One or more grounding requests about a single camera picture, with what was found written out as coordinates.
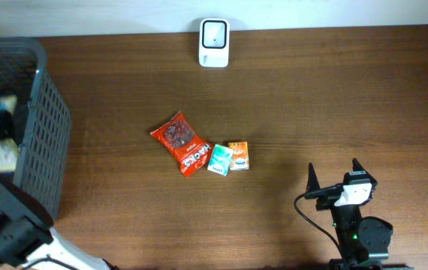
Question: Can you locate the large yellow wipes bag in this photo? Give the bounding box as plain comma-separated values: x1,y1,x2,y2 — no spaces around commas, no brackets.
0,138,20,173

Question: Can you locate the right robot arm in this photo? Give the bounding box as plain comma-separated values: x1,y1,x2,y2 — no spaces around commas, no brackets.
295,159,409,270

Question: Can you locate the grey plastic basket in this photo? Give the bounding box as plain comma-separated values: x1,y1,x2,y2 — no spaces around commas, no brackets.
0,37,72,219

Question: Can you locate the right camera cable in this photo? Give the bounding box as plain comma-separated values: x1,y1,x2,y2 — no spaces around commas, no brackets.
293,185,350,270

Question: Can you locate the orange tissue pack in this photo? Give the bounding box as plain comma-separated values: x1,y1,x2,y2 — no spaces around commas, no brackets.
228,142,249,170

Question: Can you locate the white barcode scanner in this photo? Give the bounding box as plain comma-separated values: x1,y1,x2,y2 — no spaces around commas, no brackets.
198,18,231,68

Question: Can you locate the green tissue pack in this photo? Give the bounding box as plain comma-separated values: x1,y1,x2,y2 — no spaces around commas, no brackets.
207,144,234,176

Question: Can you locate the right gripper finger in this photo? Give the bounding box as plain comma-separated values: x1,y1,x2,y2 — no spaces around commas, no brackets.
306,163,321,194
352,158,366,173

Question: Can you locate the red Hacks candy bag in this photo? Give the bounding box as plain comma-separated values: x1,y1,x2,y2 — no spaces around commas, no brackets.
150,111,214,178

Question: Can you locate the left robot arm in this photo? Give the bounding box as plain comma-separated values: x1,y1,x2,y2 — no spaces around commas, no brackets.
0,94,114,270

